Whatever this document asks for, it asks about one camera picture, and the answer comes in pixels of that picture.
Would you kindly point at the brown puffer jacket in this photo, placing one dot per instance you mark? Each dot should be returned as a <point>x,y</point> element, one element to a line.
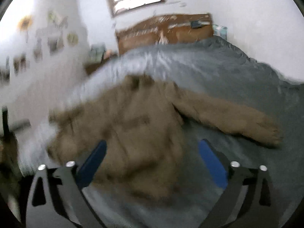
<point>140,128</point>

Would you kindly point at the bed with grey blanket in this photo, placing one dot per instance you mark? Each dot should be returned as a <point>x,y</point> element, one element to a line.
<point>225,76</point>

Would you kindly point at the small black device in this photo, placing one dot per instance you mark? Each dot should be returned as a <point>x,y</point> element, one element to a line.
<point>196,24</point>

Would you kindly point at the puppy wall sticker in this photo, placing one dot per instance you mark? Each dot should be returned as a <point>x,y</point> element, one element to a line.
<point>19,63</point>

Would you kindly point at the yellow cat wall sticker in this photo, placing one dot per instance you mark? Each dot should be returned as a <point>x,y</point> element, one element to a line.
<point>72,39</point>

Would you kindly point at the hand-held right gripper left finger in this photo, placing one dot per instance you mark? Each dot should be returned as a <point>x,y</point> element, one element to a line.
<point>93,160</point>

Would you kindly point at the wooden bed headboard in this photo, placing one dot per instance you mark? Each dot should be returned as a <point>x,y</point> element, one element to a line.
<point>147,36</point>

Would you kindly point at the sunflower wall sticker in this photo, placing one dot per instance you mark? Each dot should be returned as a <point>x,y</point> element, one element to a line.
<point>25,23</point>

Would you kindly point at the wooden nightstand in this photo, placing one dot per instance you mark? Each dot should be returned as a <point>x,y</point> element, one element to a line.
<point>95,65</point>

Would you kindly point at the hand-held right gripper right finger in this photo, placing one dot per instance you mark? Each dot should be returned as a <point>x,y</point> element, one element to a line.
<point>212,162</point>

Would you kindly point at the grey cat wall sticker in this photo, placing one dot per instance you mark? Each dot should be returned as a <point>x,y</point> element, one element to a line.
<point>55,44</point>

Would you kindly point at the small kitten wall sticker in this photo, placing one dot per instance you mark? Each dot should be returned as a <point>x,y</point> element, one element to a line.
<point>38,52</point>

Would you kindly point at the peeling paper wall sticker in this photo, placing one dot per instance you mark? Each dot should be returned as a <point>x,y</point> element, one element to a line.
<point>57,18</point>

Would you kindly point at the checked pillow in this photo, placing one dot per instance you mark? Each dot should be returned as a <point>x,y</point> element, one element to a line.
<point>220,31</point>

